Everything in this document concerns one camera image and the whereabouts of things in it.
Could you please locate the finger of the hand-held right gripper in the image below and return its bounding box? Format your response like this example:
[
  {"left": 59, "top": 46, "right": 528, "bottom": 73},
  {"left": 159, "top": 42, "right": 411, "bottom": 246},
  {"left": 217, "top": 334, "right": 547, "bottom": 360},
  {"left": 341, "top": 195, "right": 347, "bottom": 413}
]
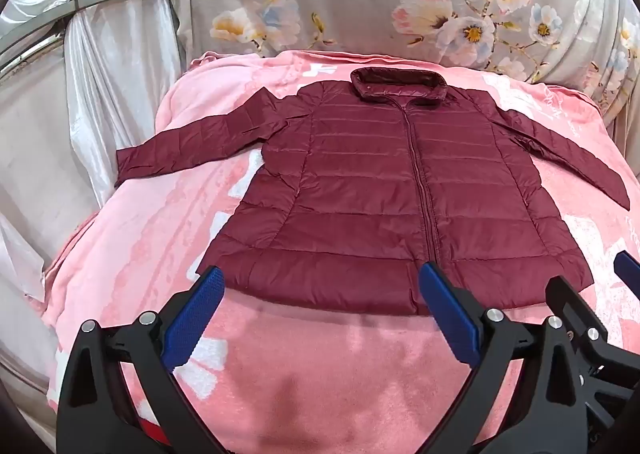
[
  {"left": 613, "top": 251, "right": 640, "bottom": 287},
  {"left": 545, "top": 276, "right": 609, "bottom": 341}
]

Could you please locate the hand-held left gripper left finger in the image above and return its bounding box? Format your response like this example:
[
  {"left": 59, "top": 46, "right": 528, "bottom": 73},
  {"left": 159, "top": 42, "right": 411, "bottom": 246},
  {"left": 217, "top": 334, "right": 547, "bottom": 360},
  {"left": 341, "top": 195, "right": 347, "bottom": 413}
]
[{"left": 57, "top": 265, "right": 225, "bottom": 454}]

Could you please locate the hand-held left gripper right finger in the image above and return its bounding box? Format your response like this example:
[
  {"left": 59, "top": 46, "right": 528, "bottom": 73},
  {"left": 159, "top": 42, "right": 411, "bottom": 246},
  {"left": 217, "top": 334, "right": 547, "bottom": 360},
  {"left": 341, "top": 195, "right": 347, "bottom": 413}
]
[{"left": 418, "top": 261, "right": 587, "bottom": 454}]

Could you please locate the maroon puffer jacket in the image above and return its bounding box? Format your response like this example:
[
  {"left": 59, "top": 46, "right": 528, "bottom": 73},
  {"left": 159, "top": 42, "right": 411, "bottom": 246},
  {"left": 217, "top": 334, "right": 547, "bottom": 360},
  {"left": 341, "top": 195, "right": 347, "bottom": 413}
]
[{"left": 115, "top": 66, "right": 631, "bottom": 317}]

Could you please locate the pink printed blanket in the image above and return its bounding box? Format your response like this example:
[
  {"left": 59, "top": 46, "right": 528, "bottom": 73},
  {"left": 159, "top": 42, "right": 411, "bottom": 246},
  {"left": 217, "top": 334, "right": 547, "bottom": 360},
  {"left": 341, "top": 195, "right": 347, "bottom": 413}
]
[{"left": 27, "top": 50, "right": 640, "bottom": 454}]

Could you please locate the white satin curtain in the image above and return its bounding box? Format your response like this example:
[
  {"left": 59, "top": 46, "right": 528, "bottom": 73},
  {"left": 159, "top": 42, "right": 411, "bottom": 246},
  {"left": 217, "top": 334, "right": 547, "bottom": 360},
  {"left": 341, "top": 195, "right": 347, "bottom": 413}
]
[{"left": 0, "top": 0, "right": 198, "bottom": 440}]

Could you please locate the chrome rail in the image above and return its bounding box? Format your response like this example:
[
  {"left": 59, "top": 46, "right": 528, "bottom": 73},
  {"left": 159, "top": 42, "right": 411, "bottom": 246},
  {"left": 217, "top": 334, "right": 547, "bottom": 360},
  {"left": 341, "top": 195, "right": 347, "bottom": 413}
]
[{"left": 0, "top": 24, "right": 68, "bottom": 72}]

